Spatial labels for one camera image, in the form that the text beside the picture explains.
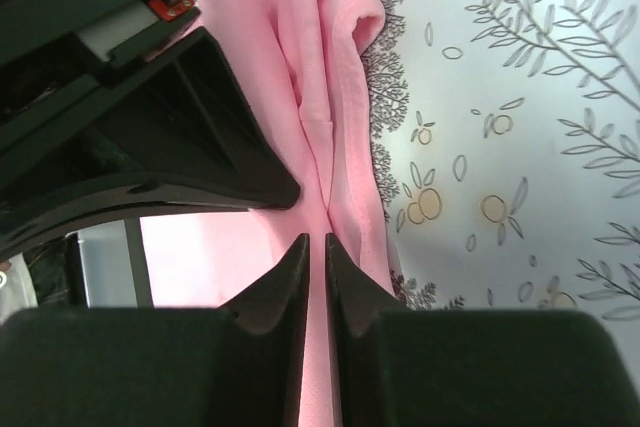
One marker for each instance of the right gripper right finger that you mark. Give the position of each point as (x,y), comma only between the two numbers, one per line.
(456,367)

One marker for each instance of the floral patterned table mat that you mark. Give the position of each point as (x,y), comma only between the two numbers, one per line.
(504,140)

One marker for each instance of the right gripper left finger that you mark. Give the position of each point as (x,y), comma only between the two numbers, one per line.
(239,364)

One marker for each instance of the pink t-shirt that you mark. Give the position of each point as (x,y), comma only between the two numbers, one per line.
(299,65)

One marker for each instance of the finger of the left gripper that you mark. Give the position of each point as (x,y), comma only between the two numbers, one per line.
(232,149)
(36,212)

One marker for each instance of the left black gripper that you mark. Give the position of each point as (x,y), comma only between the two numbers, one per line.
(65,22)

